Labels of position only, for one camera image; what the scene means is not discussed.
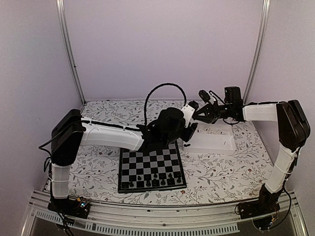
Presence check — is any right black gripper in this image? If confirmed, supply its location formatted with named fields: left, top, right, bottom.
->
left=196, top=101, right=233, bottom=124

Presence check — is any white plastic tray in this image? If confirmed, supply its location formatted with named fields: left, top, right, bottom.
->
left=183, top=122, right=236, bottom=155

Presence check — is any black white chessboard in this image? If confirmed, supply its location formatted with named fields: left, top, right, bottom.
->
left=118, top=141, right=187, bottom=193

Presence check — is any black rook corner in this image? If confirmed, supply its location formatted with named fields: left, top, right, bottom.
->
left=122, top=182, right=129, bottom=188

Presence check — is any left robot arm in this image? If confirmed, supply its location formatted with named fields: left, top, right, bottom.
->
left=38, top=105, right=197, bottom=213

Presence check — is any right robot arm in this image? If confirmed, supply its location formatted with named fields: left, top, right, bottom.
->
left=192, top=87, right=311, bottom=214

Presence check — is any floral patterned table mat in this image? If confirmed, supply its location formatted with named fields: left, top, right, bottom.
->
left=49, top=99, right=281, bottom=206

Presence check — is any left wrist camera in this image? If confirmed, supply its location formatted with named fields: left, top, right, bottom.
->
left=181, top=101, right=199, bottom=128

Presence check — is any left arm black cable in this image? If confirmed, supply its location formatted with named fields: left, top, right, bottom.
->
left=144, top=83, right=188, bottom=126

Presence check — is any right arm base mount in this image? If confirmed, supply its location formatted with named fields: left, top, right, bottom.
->
left=235, top=195, right=280, bottom=231

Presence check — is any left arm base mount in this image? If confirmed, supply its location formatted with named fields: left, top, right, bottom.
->
left=48, top=190, right=91, bottom=219

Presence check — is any right aluminium frame post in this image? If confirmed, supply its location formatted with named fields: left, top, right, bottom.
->
left=243, top=0, right=271, bottom=103

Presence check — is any aluminium frame post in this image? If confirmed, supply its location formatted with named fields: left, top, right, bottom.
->
left=56, top=0, right=86, bottom=105
left=243, top=0, right=271, bottom=103

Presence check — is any left aluminium frame post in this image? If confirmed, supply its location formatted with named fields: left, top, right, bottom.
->
left=56, top=0, right=86, bottom=105

